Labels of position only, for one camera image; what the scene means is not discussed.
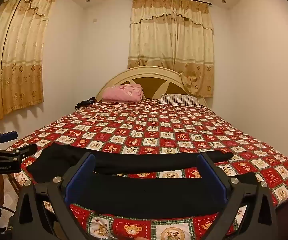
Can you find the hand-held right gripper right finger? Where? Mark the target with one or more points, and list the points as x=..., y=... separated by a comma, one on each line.
x=212, y=177

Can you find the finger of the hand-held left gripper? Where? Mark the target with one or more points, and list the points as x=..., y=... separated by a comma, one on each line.
x=8, y=136
x=21, y=152

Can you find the dark cloth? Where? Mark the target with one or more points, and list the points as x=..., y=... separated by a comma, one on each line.
x=85, y=103

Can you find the beige floral curtain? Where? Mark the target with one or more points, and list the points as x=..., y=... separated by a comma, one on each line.
x=171, y=42
x=16, y=50

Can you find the cream arched bed headboard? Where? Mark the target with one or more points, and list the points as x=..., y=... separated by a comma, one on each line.
x=144, y=82

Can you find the pink pillow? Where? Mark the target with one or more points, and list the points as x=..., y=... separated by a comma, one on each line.
x=122, y=93

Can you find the black pants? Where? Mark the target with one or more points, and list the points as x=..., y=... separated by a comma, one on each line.
x=146, y=192

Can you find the red printed patchwork quilt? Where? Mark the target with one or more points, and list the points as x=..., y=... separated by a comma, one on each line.
x=158, y=125

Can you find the striped pillow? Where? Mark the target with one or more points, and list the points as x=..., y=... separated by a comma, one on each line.
x=180, y=99

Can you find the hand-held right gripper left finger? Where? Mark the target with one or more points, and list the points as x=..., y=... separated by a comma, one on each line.
x=80, y=180

